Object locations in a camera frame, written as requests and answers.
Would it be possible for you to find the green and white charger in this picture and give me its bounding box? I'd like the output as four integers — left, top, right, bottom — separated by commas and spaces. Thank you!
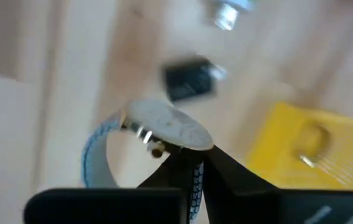
206, 0, 257, 32

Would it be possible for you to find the yellow plastic basket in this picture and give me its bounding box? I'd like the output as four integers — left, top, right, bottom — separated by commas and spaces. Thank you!
245, 101, 353, 191

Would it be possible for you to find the black plug adapter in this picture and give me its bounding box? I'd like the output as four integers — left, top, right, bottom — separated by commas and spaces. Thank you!
161, 55, 227, 103

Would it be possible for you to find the blue and white wrist watch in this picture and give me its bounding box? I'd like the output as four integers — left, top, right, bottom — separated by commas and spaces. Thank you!
81, 98, 215, 220

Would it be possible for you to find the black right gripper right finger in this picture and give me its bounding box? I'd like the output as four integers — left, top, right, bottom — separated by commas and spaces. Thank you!
203, 144, 353, 224

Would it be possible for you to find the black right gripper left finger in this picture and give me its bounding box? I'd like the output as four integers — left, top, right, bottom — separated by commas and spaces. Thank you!
24, 148, 207, 224

